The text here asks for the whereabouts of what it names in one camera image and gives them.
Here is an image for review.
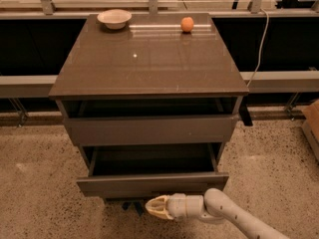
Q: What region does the orange fruit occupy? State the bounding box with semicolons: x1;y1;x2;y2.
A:
180;17;194;33

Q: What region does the grey metal railing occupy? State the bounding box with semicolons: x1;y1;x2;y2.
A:
0;71;319;99

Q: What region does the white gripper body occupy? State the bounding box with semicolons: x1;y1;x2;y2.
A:
165;193;204;219

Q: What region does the grey drawer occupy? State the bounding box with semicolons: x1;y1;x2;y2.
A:
60;97;240;146
77;143;228;199

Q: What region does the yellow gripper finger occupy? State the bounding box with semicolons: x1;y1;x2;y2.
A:
148;208;173;220
146;195;169;209

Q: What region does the white ceramic bowl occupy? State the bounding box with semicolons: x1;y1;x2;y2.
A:
97;9;132;30

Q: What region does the grey drawer cabinet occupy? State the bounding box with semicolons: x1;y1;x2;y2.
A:
48;12;254;167

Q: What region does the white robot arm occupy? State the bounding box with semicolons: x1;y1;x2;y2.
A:
146;188;289;239

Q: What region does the white cable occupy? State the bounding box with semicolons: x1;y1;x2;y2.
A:
246;7;271;88

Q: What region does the grey top drawer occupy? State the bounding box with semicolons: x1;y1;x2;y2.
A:
60;97;240;146

